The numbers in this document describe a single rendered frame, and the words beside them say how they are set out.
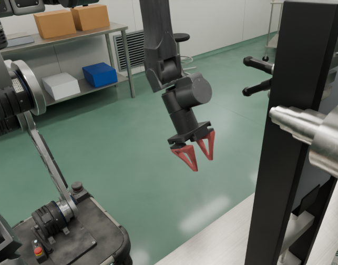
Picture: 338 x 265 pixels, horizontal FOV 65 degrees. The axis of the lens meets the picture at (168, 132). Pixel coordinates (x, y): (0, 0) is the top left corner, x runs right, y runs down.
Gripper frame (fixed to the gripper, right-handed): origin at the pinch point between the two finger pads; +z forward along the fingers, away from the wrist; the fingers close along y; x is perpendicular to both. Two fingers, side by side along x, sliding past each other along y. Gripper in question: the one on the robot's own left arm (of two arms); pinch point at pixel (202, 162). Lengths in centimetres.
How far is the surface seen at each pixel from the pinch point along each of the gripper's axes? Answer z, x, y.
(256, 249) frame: 9.5, -20.9, -13.2
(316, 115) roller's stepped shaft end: -12.9, -38.7, -16.2
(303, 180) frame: -1.7, -30.8, -9.3
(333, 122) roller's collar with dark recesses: -12.8, -40.8, -18.1
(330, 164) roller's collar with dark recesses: -9.6, -40.2, -19.4
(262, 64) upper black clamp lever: -18.7, -32.2, -11.1
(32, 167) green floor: -4, 218, -10
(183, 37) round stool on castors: -73, 213, 222
